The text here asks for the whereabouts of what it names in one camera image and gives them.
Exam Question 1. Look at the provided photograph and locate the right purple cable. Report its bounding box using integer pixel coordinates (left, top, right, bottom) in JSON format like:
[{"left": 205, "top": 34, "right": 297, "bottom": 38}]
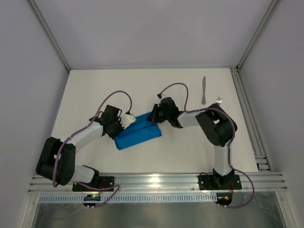
[{"left": 156, "top": 82, "right": 255, "bottom": 209}]

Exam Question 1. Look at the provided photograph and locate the silver fork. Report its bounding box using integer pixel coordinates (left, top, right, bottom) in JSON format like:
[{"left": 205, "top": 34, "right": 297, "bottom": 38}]
[{"left": 216, "top": 96, "right": 223, "bottom": 105}]

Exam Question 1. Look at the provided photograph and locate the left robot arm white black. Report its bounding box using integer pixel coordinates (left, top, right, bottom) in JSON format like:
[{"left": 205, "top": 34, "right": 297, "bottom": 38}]
[{"left": 36, "top": 105, "right": 124, "bottom": 186}]

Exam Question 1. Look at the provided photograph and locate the purple cable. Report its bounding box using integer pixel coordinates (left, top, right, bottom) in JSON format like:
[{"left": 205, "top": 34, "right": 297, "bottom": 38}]
[
  {"left": 52, "top": 90, "right": 133, "bottom": 209},
  {"left": 156, "top": 82, "right": 255, "bottom": 209}
]

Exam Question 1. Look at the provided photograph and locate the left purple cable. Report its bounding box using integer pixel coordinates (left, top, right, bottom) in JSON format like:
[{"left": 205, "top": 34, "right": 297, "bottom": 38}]
[{"left": 52, "top": 90, "right": 133, "bottom": 209}]

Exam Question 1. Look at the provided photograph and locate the aluminium frame post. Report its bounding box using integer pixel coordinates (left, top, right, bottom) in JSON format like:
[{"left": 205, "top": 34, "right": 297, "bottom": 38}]
[
  {"left": 236, "top": 0, "right": 281, "bottom": 71},
  {"left": 27, "top": 0, "right": 71, "bottom": 73}
]

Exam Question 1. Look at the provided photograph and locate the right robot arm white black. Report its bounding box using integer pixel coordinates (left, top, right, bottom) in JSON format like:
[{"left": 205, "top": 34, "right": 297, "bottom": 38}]
[{"left": 147, "top": 97, "right": 237, "bottom": 189}]

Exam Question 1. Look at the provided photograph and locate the silver table knife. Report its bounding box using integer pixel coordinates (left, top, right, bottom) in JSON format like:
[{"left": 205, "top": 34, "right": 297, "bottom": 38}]
[{"left": 201, "top": 76, "right": 206, "bottom": 105}]

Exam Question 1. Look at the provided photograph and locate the slotted grey cable duct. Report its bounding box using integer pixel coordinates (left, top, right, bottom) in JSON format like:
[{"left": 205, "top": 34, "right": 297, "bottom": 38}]
[{"left": 38, "top": 192, "right": 217, "bottom": 204}]

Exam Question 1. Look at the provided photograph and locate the right black connector box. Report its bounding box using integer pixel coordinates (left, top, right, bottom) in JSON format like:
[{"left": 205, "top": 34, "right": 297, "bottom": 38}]
[{"left": 215, "top": 195, "right": 232, "bottom": 208}]

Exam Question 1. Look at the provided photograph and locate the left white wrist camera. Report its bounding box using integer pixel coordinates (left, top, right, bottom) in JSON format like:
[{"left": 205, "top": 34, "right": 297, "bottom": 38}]
[{"left": 121, "top": 114, "right": 136, "bottom": 129}]

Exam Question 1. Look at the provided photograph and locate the blue cloth napkin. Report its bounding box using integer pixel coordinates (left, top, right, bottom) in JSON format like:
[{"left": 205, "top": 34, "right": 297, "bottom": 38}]
[{"left": 114, "top": 113, "right": 162, "bottom": 150}]

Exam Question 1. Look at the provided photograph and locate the left aluminium frame post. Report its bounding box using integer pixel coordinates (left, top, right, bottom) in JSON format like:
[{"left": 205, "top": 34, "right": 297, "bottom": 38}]
[{"left": 27, "top": 0, "right": 71, "bottom": 73}]

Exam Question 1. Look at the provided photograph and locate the left black connector box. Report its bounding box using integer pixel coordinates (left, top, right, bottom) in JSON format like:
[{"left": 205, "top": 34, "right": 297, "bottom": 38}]
[{"left": 83, "top": 194, "right": 101, "bottom": 208}]

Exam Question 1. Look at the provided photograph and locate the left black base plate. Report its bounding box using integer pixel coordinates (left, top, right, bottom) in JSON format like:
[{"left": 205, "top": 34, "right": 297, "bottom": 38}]
[{"left": 72, "top": 176, "right": 115, "bottom": 192}]

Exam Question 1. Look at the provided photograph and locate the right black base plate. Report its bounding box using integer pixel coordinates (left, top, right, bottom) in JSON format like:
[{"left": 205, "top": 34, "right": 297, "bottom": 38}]
[{"left": 198, "top": 173, "right": 242, "bottom": 190}]

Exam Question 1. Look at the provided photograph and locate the right aluminium side rail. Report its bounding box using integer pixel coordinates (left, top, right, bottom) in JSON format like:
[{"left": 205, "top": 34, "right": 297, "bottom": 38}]
[{"left": 230, "top": 68, "right": 272, "bottom": 172}]

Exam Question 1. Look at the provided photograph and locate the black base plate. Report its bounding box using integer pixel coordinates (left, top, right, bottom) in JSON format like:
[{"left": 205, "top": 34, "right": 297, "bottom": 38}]
[
  {"left": 72, "top": 176, "right": 115, "bottom": 192},
  {"left": 198, "top": 173, "right": 242, "bottom": 190}
]

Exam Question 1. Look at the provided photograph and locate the black connector box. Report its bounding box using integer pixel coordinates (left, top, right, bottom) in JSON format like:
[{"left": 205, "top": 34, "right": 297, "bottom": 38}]
[
  {"left": 215, "top": 195, "right": 232, "bottom": 208},
  {"left": 83, "top": 194, "right": 101, "bottom": 208}
]

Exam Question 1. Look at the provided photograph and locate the aluminium front rail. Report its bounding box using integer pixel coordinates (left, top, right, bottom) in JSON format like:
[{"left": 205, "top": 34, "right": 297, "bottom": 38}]
[{"left": 28, "top": 172, "right": 287, "bottom": 193}]

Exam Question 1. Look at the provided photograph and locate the right aluminium frame post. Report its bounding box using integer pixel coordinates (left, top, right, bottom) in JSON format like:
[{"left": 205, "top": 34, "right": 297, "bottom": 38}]
[{"left": 236, "top": 0, "right": 281, "bottom": 71}]

